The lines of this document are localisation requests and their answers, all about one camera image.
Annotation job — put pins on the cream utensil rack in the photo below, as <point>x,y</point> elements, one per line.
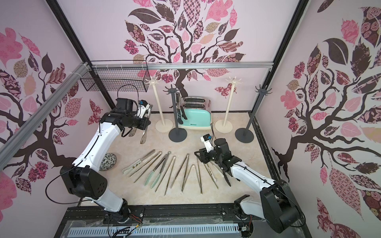
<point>223,125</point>
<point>164,125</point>

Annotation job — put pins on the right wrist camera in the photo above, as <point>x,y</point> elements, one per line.
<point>207,140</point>

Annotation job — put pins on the slim steel tongs centre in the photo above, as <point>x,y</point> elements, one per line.
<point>178,172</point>

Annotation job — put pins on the steel tongs white tips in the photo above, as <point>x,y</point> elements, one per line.
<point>126,170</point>

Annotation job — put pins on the cream utensil rack left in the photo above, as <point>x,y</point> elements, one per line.
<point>164,125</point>

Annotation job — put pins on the slotted steel spatula tongs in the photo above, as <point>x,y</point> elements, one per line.
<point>144,125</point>

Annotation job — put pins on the black wire basket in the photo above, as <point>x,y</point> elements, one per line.
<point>118,75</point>

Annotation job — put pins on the cream utensil rack right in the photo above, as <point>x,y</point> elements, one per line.
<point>223,125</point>

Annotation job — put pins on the aluminium frame rail left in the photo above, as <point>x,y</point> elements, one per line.
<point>10,148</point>

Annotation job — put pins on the grey utensil rack right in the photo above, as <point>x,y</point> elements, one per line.
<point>244,135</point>

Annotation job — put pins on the short steel tongs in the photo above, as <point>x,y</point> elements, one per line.
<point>192,177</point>

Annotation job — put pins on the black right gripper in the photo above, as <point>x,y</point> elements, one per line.
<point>204,156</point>

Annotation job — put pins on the white handled tongs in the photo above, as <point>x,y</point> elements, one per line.
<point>217,169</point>

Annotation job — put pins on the aluminium frame rail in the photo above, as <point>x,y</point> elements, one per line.
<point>10,148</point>
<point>165,66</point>

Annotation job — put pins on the grey utensil rack stand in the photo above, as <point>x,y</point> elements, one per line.
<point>176,134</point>

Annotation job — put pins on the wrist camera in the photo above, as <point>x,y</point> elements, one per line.
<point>207,140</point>
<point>143,107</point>

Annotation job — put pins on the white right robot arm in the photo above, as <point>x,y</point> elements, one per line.
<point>278,206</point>

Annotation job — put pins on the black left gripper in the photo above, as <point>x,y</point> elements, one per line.
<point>148,122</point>

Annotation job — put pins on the black nylon tongs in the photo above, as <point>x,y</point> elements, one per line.
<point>226,177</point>

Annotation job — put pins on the black silicone tip tongs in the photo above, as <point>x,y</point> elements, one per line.
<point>181,116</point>

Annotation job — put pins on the long steel tongs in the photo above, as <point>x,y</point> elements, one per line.
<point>168,173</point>

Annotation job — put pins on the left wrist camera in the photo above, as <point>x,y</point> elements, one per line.
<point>143,107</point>

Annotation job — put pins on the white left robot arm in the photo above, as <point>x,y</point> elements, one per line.
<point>82,178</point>

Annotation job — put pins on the white cable duct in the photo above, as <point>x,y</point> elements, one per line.
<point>145,231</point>

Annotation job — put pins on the aluminium frame rail back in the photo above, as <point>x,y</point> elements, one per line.
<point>165,66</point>

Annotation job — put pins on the mint green toaster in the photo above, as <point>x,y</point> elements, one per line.
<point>198,112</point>

